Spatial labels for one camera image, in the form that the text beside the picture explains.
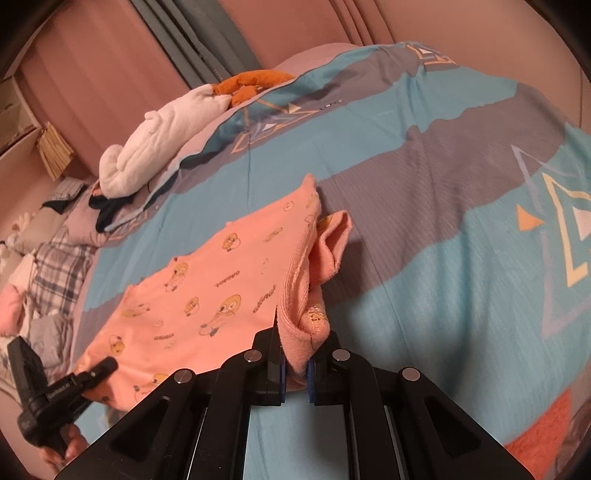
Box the dark navy clothing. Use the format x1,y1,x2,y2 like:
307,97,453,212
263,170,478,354
88,194,139,234

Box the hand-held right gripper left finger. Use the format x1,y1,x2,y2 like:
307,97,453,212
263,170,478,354
55,307,288,480

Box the pink cloth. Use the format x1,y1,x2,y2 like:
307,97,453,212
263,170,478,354
0,281,27,337

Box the folded blue grey clothes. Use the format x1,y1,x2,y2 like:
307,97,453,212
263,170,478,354
41,178,88,215

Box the tan woven mat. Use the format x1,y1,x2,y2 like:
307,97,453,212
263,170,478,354
37,121,75,181

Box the grey green curtain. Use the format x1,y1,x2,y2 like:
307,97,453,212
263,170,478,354
129,0,264,90

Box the plaid pillow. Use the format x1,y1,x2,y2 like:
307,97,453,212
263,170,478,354
30,226,98,319

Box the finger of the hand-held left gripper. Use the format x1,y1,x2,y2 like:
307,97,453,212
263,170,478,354
76,356,119,402

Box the grey crumpled cloth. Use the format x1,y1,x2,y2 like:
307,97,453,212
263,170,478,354
25,314,75,370

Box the person's left hand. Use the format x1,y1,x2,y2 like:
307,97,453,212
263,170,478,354
39,422,89,468

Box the orange fuzzy cloth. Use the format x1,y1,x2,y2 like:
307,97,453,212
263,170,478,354
503,388,583,480

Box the white plush goose toy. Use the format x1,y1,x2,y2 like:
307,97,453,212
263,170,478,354
99,69,296,197

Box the pinkish grey pillow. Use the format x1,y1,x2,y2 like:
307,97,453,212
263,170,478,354
62,185,112,247

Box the blue grey patterned blanket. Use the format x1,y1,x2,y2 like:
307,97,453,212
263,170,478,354
69,41,591,480

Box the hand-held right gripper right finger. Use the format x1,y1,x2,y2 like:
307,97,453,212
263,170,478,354
305,330,533,480

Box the pink printed pants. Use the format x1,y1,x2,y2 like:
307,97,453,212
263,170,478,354
71,173,354,411

